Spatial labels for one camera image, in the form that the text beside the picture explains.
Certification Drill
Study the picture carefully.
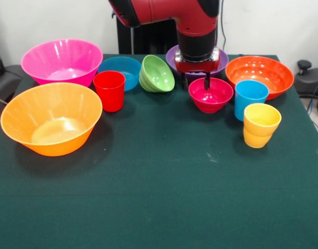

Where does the red-orange bowl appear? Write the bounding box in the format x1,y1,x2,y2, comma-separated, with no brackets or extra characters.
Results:
225,56,295,101

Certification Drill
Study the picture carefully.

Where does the yellow cup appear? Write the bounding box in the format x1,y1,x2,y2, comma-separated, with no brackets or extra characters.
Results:
243,103,282,149

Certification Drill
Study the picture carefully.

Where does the blue bowl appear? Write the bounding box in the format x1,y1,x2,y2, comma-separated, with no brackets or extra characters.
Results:
97,56,143,92

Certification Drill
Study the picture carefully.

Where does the green bowl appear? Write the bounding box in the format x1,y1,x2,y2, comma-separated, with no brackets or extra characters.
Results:
139,54,176,93

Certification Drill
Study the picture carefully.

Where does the black hanging cable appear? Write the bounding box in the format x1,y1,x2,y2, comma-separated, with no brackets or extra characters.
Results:
218,0,228,51

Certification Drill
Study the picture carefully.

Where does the large pink bowl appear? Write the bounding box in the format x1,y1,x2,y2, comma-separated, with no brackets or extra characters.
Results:
20,38,104,88

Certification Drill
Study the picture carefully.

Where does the purple bowl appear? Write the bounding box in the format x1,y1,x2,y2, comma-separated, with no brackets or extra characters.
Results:
165,44,229,81

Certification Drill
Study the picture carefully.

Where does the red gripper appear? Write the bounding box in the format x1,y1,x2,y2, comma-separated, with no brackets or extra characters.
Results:
174,48,220,91

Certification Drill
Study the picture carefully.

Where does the dark green tablecloth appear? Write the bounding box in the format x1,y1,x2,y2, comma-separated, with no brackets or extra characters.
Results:
0,53,318,249

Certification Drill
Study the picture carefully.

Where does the black pedestal foot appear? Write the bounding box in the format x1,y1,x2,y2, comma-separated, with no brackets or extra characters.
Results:
294,59,318,97
0,64,24,104

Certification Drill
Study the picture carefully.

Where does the large orange bowl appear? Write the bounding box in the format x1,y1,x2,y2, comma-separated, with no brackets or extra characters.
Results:
0,82,104,157

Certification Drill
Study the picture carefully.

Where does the blue cable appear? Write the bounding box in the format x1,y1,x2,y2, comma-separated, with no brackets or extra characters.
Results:
306,72,318,115

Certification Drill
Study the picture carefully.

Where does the small crimson bowl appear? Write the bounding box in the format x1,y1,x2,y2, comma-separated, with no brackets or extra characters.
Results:
188,77,234,114

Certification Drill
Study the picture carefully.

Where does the blue cup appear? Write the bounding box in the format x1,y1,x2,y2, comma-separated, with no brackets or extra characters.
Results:
234,79,270,122

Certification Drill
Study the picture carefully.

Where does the red cup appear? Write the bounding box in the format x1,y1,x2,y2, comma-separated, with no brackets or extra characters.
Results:
92,70,126,113

